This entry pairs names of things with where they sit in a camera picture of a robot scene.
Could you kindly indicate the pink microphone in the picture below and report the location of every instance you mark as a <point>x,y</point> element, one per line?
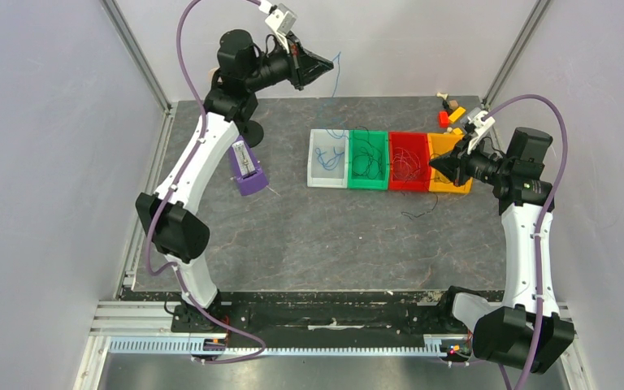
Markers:
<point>212,73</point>

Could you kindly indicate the yellow toy block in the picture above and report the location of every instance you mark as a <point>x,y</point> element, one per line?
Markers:
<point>456,114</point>

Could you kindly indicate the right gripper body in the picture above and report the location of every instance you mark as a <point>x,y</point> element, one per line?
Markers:
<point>462,166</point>

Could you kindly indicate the yellow plastic bin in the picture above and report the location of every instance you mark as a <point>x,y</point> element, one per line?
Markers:
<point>440,145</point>

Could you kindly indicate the black microphone stand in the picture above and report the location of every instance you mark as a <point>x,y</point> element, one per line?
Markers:
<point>251,131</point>

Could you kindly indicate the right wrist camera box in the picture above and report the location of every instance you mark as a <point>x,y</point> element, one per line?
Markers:
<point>476,125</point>

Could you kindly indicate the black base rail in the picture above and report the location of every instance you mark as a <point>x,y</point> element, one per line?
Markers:
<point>314,319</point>

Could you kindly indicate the red plastic bin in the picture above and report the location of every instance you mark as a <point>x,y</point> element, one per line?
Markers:
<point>409,162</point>

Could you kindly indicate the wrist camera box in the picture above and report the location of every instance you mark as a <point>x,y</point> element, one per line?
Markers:
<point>476,125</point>
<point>280,20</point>

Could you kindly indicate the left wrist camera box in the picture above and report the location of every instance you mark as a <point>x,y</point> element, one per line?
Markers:
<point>280,20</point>

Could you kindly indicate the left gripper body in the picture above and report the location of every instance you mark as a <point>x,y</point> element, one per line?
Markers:
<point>275,68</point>

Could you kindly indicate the green plastic bin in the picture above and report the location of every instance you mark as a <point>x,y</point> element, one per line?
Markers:
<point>369,162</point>

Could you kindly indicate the purple metronome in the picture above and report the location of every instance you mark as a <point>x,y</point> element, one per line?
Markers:
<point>247,171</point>

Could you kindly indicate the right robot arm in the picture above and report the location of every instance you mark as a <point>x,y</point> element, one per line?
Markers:
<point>525,331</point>

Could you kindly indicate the white comb cable duct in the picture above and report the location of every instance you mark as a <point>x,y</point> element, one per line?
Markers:
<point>184,345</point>

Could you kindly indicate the white plastic bin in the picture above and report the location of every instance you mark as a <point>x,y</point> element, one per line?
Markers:
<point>328,161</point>

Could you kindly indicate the red toy block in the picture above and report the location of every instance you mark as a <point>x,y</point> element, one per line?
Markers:
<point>443,119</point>

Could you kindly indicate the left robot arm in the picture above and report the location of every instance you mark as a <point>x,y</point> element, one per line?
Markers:
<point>169,214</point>

